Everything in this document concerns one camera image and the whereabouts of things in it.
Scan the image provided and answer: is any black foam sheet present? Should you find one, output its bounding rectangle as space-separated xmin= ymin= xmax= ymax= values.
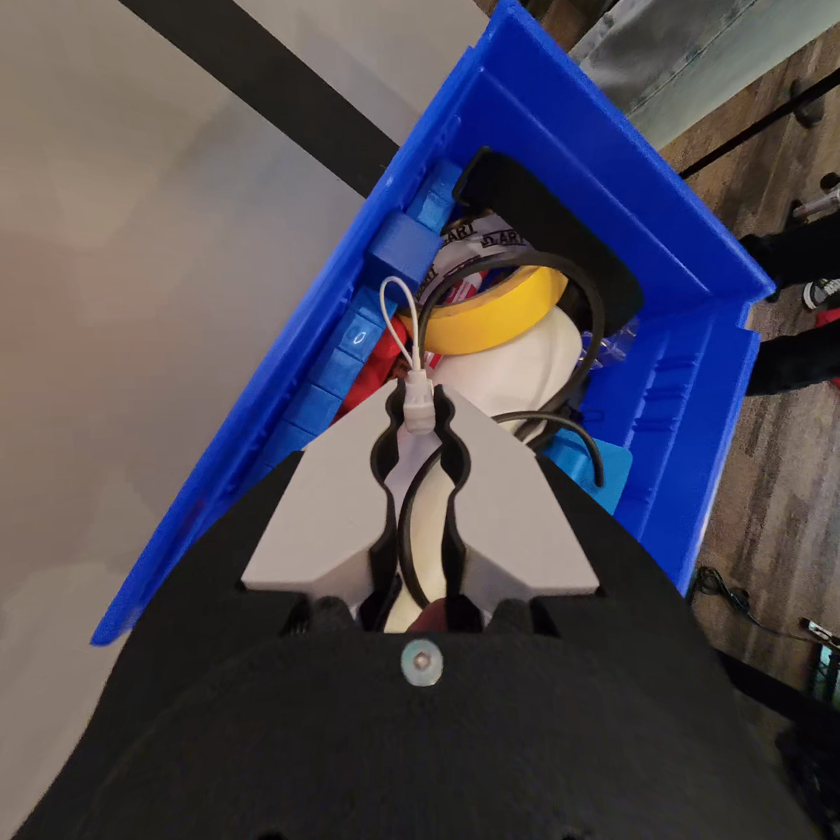
xmin=451 ymin=147 xmax=647 ymax=313

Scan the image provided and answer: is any thick black cable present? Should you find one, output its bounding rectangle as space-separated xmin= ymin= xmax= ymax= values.
xmin=394 ymin=234 xmax=634 ymax=618

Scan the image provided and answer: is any blue plastic bin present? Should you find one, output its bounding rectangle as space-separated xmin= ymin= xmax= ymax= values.
xmin=90 ymin=0 xmax=778 ymax=647

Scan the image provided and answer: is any white tube with yellow band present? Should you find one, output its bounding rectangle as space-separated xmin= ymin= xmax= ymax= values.
xmin=355 ymin=263 xmax=588 ymax=634

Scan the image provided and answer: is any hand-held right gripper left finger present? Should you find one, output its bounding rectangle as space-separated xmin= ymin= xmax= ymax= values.
xmin=242 ymin=388 xmax=403 ymax=598

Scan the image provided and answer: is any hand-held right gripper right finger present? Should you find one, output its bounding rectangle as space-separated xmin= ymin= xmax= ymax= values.
xmin=437 ymin=392 xmax=603 ymax=599

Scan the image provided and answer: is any clear acrylic cube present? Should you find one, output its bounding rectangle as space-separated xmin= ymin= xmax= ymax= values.
xmin=575 ymin=315 xmax=647 ymax=385

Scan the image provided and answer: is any small blue block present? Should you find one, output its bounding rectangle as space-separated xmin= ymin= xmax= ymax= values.
xmin=365 ymin=210 xmax=443 ymax=282

